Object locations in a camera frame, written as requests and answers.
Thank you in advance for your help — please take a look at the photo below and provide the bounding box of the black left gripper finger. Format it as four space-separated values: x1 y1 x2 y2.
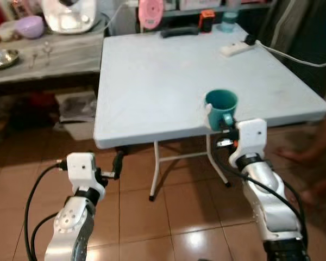
112 150 126 181

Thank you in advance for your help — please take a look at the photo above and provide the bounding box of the teal ceramic mug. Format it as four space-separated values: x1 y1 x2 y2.
204 89 239 132

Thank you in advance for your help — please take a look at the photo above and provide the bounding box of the stack of newspapers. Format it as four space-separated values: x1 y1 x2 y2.
57 91 99 123

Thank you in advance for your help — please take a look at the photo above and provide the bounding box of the white folding table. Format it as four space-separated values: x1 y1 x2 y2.
92 24 326 202

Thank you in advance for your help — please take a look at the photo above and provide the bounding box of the white power strip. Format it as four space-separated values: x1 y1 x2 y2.
218 41 256 58

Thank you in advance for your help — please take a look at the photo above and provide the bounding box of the person bare leg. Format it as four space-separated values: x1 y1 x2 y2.
275 113 326 165
298 177 326 212

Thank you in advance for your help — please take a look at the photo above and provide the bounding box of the red bag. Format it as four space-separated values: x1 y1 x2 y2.
10 91 58 132

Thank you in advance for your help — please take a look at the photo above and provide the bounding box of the small teal jar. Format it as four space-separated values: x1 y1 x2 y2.
221 9 241 33

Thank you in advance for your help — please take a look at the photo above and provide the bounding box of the long black case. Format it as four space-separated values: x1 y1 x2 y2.
160 27 199 39

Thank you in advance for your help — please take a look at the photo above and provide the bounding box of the orange and black gadget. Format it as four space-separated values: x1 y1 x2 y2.
199 9 216 33

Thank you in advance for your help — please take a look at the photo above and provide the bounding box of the steel spoon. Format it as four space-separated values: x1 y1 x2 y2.
42 45 53 67

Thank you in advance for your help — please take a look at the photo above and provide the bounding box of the pink round appliance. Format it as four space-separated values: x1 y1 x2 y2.
137 0 165 31

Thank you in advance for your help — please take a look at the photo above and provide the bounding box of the steel fork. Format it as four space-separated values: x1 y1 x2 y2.
28 50 40 69

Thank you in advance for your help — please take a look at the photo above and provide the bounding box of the white kitchen cooking machine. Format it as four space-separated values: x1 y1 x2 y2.
41 0 99 35

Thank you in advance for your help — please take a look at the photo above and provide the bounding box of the stainless steel bowl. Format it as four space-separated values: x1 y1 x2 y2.
0 48 21 71

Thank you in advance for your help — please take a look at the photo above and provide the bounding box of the purple plastic bowl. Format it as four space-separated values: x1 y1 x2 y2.
14 15 46 40

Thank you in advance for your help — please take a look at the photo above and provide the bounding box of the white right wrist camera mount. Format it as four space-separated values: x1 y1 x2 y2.
229 118 269 170

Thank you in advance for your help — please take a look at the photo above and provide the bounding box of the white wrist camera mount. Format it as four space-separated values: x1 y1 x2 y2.
229 118 269 170
66 152 107 200

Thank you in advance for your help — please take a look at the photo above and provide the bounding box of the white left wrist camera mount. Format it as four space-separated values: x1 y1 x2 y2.
66 152 107 200

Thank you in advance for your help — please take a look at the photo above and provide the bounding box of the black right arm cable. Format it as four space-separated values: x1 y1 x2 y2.
212 142 309 241

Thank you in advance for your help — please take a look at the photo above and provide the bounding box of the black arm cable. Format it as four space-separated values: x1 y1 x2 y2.
212 142 309 241
23 159 69 261

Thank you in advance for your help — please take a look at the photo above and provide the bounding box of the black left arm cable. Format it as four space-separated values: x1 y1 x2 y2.
23 159 69 261

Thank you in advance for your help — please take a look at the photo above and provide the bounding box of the white power strip cord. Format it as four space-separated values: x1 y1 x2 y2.
254 39 326 69

